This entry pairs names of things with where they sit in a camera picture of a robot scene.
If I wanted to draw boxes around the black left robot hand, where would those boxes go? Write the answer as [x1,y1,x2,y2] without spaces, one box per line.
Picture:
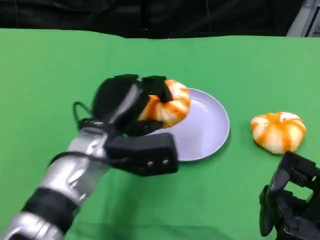
[91,73,174,138]

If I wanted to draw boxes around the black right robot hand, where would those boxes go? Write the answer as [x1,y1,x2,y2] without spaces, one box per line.
[258,150,320,240]

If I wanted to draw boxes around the green table cloth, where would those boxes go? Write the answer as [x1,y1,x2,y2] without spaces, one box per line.
[0,27,320,240]

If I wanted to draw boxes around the lilac plate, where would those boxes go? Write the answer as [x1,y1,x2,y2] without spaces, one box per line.
[143,87,231,162]

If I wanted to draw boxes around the black backdrop curtain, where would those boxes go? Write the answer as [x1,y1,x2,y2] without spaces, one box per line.
[0,0,320,40]

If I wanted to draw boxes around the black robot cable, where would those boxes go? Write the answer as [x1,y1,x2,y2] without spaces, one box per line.
[48,150,111,168]
[72,100,101,126]

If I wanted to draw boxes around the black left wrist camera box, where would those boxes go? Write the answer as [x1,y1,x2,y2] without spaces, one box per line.
[104,133,179,177]

